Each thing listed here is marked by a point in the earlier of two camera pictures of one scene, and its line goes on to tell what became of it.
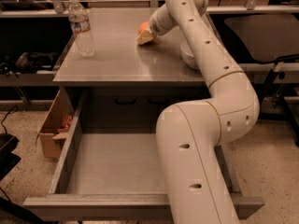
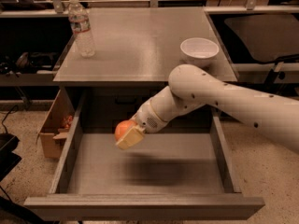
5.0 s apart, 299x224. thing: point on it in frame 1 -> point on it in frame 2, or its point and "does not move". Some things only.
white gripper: [154, 25] -> [146, 118]
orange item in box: [65, 120] does not move
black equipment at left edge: [8, 160] does not move
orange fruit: [146, 26] -> [122, 127]
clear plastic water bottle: [80, 22] does not move
